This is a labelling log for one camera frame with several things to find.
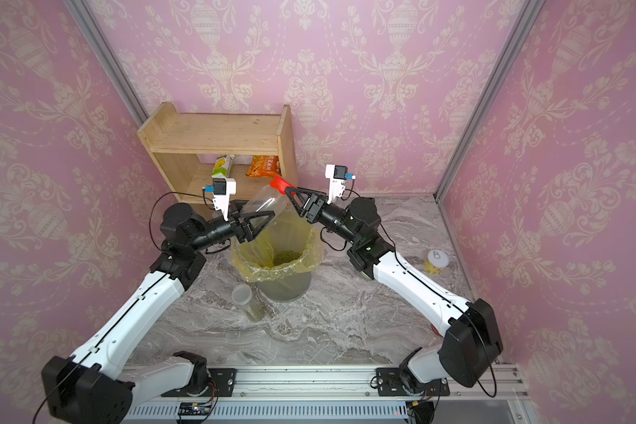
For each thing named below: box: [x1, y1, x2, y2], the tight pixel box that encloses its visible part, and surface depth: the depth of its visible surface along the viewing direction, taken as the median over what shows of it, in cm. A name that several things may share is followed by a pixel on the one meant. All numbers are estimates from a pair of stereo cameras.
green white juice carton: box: [211, 153, 235, 179], surface depth 98 cm
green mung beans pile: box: [272, 249, 303, 266], surface depth 99 cm
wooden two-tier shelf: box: [136, 102, 298, 205], surface depth 83 cm
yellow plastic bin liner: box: [231, 210, 325, 283], surface depth 74 cm
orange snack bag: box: [245, 154, 282, 178], surface depth 98 cm
